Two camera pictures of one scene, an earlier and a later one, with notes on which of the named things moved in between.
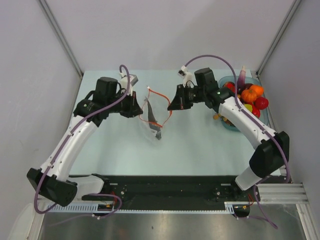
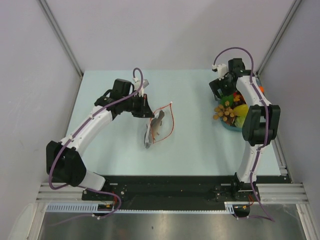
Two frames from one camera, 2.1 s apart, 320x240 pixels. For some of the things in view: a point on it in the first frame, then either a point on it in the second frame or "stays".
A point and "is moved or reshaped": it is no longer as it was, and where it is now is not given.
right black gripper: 179,102 → 217,84
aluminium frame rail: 289,193 stays
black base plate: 172,190 stays
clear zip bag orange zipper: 156,111 is moved or reshaped
